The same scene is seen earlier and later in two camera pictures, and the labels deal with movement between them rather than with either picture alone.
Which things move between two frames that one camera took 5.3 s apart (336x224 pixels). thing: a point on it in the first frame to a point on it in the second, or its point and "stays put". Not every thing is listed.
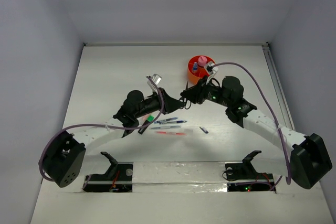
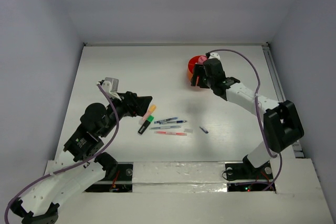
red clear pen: x=174 y=133 stays put
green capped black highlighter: x=149 y=119 stays put
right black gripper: x=196 y=93 to x=200 y=69
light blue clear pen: x=176 y=126 stays put
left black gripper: x=163 y=99 to x=134 y=103
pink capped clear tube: x=202 y=61 stays put
